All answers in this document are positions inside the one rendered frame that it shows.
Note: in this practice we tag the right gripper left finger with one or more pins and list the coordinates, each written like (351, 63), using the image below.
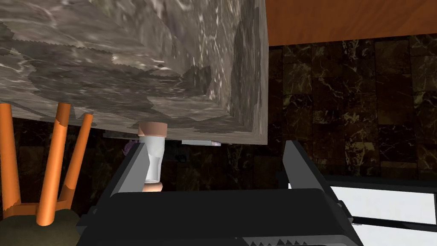
(135, 174)

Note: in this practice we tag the grey pen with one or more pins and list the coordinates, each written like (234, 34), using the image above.
(199, 142)

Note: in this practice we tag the white window with dark frame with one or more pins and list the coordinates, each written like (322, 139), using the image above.
(385, 205)

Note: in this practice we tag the orange wooden chair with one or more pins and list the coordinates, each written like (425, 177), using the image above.
(51, 171)

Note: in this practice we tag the grey marble table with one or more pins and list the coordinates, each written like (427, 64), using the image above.
(102, 68)

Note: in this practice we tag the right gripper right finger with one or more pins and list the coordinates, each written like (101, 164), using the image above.
(300, 171)

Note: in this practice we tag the white bottle with tan cap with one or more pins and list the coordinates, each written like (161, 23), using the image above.
(155, 150)

